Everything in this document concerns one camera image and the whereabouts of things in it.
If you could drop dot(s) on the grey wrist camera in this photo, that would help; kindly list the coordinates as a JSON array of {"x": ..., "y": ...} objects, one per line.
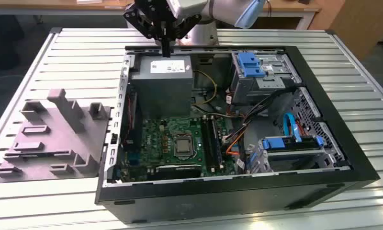
[{"x": 188, "y": 8}]

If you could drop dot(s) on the wooden desk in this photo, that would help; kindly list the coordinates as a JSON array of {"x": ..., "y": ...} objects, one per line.
[{"x": 67, "y": 6}]

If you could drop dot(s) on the black RAM slot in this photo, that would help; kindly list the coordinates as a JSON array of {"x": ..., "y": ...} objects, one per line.
[{"x": 207, "y": 143}]

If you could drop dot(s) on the hard disk in blue carrier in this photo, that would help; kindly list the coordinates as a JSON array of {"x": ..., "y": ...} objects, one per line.
[{"x": 276, "y": 143}]

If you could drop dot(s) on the metal drive cage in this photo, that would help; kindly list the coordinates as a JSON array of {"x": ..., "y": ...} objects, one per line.
[{"x": 268, "y": 83}]

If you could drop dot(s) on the blue plastic drive latch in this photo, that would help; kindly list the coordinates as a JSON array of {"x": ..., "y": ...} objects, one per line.
[{"x": 249, "y": 64}]

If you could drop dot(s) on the wooden cabinet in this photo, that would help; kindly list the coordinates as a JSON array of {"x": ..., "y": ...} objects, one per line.
[{"x": 364, "y": 19}]

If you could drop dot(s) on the silver CPU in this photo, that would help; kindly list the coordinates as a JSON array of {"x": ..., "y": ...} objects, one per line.
[{"x": 184, "y": 146}]

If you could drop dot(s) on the grey power supply unit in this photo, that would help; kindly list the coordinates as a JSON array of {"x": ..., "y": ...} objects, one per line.
[{"x": 160, "y": 95}]

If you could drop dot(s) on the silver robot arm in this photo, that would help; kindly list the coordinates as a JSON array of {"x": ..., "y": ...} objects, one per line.
[{"x": 204, "y": 31}]

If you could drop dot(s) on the black graphics card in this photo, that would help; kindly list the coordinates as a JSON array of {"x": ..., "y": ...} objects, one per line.
[{"x": 179, "y": 169}]

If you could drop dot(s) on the metal disk bay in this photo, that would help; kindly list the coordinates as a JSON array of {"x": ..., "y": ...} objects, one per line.
[{"x": 306, "y": 158}]

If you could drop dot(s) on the grey parts rack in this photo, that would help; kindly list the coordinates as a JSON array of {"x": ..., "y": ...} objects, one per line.
[{"x": 51, "y": 143}]

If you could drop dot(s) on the black PC case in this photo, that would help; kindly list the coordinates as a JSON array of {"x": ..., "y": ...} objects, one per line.
[{"x": 211, "y": 198}]

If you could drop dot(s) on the black office chair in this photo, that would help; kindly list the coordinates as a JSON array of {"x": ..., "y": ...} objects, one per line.
[{"x": 3, "y": 43}]

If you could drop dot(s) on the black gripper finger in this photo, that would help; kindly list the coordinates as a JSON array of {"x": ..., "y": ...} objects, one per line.
[
  {"x": 185, "y": 27},
  {"x": 140, "y": 21}
]

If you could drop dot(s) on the green motherboard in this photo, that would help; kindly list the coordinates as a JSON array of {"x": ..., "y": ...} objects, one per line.
[{"x": 153, "y": 134}]

